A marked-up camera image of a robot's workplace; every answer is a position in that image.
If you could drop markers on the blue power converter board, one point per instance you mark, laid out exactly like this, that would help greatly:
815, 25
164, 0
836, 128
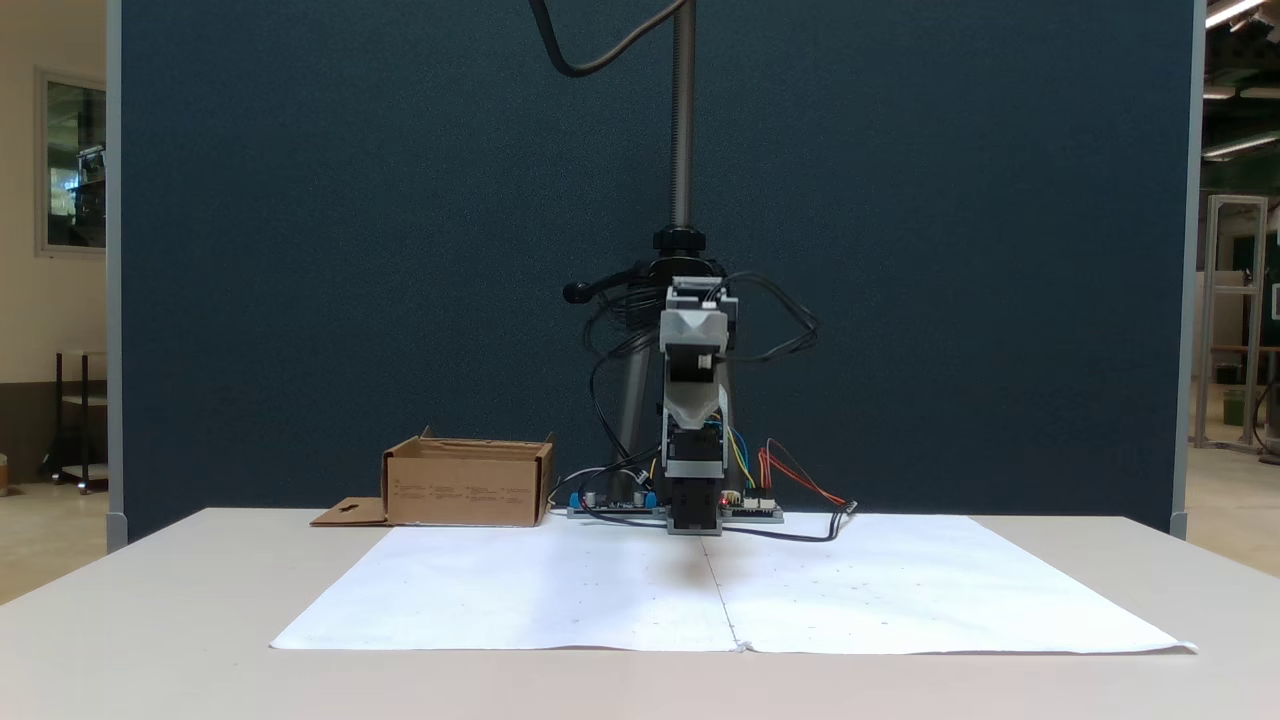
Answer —
612, 508

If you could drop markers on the dark blue partition panel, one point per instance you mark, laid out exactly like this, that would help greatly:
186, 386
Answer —
300, 250

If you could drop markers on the white paper sheet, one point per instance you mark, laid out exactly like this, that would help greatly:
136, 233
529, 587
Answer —
520, 590

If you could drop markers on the framed wall window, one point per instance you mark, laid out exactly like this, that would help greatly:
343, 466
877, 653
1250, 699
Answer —
75, 160

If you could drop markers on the ceiling strip light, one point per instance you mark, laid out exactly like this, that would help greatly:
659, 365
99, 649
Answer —
1240, 146
1232, 10

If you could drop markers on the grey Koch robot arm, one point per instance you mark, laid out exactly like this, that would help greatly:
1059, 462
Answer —
692, 470

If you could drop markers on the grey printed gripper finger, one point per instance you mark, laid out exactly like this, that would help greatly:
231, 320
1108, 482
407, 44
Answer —
678, 418

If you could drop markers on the green bin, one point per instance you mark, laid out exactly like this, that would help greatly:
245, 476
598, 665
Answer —
1235, 408

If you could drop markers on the motor driver circuit board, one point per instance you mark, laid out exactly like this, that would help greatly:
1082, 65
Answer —
755, 512

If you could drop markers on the brown cardboard box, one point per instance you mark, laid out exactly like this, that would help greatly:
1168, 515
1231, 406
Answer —
465, 490

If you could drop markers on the metal camera stand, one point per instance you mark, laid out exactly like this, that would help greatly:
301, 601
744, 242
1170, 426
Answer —
683, 120

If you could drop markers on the black shelf cart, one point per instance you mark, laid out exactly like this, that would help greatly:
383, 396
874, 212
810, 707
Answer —
85, 471

